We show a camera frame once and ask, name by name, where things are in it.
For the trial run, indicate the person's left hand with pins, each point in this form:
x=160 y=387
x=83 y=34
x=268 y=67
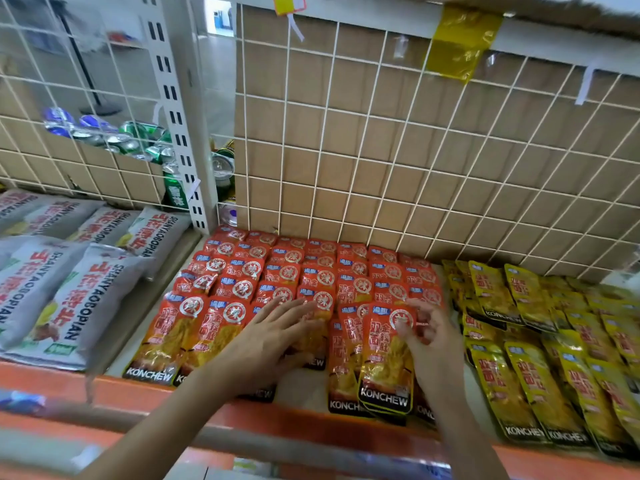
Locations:
x=260 y=347

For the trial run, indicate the person's right hand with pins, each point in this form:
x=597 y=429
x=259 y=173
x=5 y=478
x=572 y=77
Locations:
x=439 y=352

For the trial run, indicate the person's left thumb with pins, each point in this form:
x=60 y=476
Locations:
x=295 y=359

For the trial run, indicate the person's right thumb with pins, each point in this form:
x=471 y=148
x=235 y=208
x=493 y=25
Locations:
x=406 y=334

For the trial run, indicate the person's left little finger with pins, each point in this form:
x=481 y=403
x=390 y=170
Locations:
x=279 y=307

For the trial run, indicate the person's left middle finger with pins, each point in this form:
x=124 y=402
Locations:
x=306 y=327

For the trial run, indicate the orange snack packet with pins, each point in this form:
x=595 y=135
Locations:
x=386 y=374

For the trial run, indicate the person's left forearm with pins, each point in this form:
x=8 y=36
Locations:
x=160 y=434

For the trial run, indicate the person's right forearm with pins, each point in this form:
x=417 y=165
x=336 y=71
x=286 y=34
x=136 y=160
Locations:
x=462 y=434

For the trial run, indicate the pile of orange-red packets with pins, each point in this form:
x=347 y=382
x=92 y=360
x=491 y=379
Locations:
x=285 y=274

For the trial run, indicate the white drink can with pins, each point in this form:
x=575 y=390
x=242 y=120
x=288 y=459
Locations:
x=228 y=213

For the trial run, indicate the pile of yellow snack packets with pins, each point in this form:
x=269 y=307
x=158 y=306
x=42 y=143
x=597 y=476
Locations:
x=540 y=354

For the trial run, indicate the green drink can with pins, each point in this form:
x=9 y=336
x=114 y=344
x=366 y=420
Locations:
x=175 y=189
x=142 y=133
x=161 y=149
x=223 y=172

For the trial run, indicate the group of grey snack bags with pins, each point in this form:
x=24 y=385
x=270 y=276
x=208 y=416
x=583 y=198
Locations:
x=60 y=294

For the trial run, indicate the white slotted shelf upright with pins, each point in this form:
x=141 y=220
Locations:
x=180 y=109

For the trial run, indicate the blue drink can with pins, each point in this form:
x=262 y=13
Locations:
x=95 y=128
x=57 y=120

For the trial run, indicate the white plastic tie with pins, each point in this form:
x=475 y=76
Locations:
x=295 y=27
x=585 y=84

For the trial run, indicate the yellow tape strip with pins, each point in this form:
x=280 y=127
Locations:
x=462 y=42

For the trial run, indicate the yellow price tag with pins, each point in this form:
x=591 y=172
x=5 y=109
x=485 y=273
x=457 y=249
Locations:
x=289 y=2

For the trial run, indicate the black floor stand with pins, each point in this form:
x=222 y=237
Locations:
x=82 y=59

